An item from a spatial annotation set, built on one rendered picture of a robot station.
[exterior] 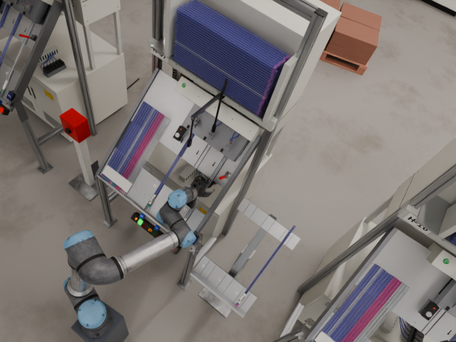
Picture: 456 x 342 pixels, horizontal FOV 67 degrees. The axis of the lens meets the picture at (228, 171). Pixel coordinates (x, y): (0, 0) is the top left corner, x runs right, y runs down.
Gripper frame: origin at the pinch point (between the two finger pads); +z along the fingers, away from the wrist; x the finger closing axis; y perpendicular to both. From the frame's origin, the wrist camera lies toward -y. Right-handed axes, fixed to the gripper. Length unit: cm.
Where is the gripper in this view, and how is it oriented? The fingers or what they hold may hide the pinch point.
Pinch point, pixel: (206, 186)
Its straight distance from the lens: 183.3
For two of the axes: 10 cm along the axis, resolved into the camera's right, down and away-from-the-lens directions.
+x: -8.0, -5.7, 2.1
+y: 4.8, -8.0, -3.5
